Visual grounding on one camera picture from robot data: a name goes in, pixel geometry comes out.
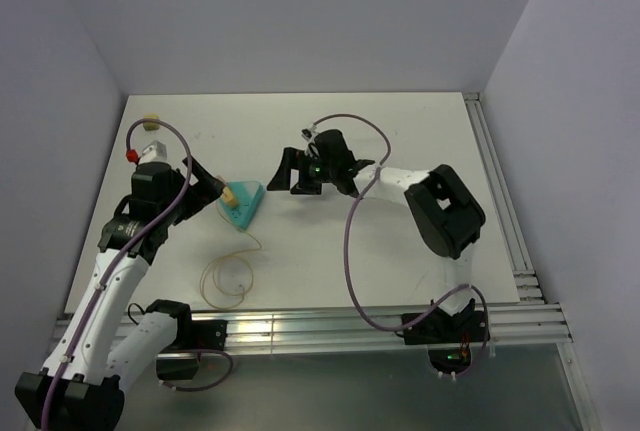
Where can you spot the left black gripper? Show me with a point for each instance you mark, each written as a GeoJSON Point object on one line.
{"type": "Point", "coordinates": [200, 193]}

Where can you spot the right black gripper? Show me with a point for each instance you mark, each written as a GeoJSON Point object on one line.
{"type": "Point", "coordinates": [281, 181]}

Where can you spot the teal triangular power strip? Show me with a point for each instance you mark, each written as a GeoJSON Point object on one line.
{"type": "Point", "coordinates": [240, 202]}

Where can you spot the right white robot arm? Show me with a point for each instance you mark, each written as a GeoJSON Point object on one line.
{"type": "Point", "coordinates": [447, 216]}

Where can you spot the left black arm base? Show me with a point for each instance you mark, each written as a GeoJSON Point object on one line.
{"type": "Point", "coordinates": [182, 360]}

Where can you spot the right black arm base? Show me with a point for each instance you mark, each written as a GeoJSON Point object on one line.
{"type": "Point", "coordinates": [453, 342]}

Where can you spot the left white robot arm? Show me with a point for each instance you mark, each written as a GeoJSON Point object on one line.
{"type": "Point", "coordinates": [82, 384]}

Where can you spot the yellow cube block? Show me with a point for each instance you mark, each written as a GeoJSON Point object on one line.
{"type": "Point", "coordinates": [150, 123]}

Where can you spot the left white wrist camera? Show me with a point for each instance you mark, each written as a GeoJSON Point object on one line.
{"type": "Point", "coordinates": [154, 152]}

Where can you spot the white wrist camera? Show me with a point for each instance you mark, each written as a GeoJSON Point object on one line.
{"type": "Point", "coordinates": [309, 134]}
{"type": "Point", "coordinates": [154, 152]}

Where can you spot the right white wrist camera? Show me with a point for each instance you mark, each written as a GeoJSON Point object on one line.
{"type": "Point", "coordinates": [309, 134]}

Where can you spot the aluminium rail frame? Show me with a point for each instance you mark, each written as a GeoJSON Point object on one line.
{"type": "Point", "coordinates": [299, 302]}

